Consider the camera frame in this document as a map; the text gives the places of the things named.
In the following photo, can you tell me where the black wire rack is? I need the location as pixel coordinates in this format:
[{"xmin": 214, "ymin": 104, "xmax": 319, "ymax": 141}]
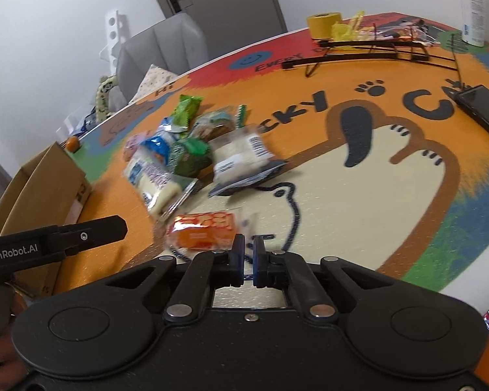
[{"xmin": 281, "ymin": 28, "xmax": 462, "ymax": 79}]

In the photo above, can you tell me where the blue white bag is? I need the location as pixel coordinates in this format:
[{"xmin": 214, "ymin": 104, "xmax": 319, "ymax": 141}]
[{"xmin": 70, "ymin": 107, "xmax": 99, "ymax": 136}]

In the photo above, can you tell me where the black phone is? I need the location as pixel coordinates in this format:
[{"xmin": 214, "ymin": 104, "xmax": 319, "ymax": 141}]
[{"xmin": 452, "ymin": 84, "xmax": 489, "ymax": 148}]

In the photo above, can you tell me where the person's left hand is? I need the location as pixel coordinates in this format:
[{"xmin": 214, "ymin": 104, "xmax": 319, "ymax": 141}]
[{"xmin": 0, "ymin": 291, "xmax": 29, "ymax": 377}]

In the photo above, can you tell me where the clear plastic bag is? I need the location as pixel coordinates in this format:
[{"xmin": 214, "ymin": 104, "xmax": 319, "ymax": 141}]
[{"xmin": 374, "ymin": 20, "xmax": 437, "ymax": 46}]

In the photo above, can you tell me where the blue white snack packet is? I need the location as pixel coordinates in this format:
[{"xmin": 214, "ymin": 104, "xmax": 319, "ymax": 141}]
[{"xmin": 141, "ymin": 131, "xmax": 177, "ymax": 164}]

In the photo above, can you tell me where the grey chair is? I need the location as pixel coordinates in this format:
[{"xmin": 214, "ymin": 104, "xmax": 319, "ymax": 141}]
[{"xmin": 116, "ymin": 11, "xmax": 209, "ymax": 105}]

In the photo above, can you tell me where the panda swim ring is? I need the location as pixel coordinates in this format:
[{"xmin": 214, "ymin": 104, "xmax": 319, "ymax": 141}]
[{"xmin": 93, "ymin": 75, "xmax": 120, "ymax": 123}]

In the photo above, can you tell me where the orange snack packet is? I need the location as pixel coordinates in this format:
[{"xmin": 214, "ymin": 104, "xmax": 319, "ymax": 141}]
[{"xmin": 165, "ymin": 211, "xmax": 254, "ymax": 254}]

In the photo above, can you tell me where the dark green snack packet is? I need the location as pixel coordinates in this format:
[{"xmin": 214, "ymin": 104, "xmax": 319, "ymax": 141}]
[{"xmin": 170, "ymin": 138, "xmax": 213, "ymax": 177}]

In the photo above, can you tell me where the cardboard box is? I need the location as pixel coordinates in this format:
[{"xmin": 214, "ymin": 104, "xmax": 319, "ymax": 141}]
[{"xmin": 0, "ymin": 142, "xmax": 93, "ymax": 299}]

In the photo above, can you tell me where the black cable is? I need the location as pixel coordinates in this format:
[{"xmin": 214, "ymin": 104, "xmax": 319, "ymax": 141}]
[{"xmin": 447, "ymin": 34, "xmax": 468, "ymax": 91}]

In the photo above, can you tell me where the yellow tape roll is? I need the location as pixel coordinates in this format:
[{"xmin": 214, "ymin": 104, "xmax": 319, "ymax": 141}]
[{"xmin": 306, "ymin": 11, "xmax": 344, "ymax": 40}]

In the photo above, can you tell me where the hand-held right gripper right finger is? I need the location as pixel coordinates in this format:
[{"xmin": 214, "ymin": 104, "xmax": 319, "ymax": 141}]
[{"xmin": 253, "ymin": 236, "xmax": 392, "ymax": 320}]

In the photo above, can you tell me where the pink snack packet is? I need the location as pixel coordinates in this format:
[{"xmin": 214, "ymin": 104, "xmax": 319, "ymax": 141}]
[{"xmin": 123, "ymin": 133, "xmax": 148, "ymax": 160}]

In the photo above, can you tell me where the white holed rack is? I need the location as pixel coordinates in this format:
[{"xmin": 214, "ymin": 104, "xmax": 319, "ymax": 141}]
[{"xmin": 98, "ymin": 10, "xmax": 130, "ymax": 71}]

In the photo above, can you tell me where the dotted cream pillow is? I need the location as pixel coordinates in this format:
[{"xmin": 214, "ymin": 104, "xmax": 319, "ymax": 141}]
[{"xmin": 128, "ymin": 64, "xmax": 179, "ymax": 105}]

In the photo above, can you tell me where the white bread packet dark trim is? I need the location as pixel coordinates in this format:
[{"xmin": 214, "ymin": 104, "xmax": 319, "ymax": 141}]
[{"xmin": 208, "ymin": 126, "xmax": 289, "ymax": 197}]

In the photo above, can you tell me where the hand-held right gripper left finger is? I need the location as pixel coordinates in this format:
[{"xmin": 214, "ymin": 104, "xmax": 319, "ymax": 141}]
[{"xmin": 100, "ymin": 234, "xmax": 245, "ymax": 322}]

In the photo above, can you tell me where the light green snack packet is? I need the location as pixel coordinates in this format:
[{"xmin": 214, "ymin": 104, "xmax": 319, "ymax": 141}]
[{"xmin": 169, "ymin": 94, "xmax": 204, "ymax": 132}]

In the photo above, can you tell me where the yellow plastic bag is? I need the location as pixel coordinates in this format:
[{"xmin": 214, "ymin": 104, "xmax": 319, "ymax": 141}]
[{"xmin": 331, "ymin": 9, "xmax": 376, "ymax": 42}]

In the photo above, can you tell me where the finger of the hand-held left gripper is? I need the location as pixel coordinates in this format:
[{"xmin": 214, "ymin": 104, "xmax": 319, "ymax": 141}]
[{"xmin": 49, "ymin": 215, "xmax": 128, "ymax": 255}]

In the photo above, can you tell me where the white bottle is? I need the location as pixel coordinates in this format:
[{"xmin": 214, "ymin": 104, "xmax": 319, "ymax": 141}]
[{"xmin": 457, "ymin": 0, "xmax": 488, "ymax": 48}]

